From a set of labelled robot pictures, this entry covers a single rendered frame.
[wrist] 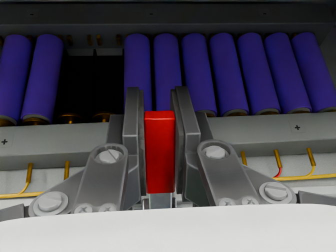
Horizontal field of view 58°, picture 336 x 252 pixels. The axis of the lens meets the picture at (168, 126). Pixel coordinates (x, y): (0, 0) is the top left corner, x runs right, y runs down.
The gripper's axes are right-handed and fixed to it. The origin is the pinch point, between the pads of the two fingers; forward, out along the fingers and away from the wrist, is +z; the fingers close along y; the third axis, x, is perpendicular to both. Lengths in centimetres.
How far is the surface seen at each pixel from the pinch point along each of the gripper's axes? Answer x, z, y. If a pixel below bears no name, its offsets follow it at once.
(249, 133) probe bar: -2.4, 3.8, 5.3
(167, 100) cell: -1.5, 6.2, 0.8
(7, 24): 1.8, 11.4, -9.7
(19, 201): -5.3, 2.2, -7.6
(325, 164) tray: -5.1, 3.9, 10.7
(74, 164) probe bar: -4.3, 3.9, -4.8
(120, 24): 1.8, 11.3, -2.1
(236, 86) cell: -1.0, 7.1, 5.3
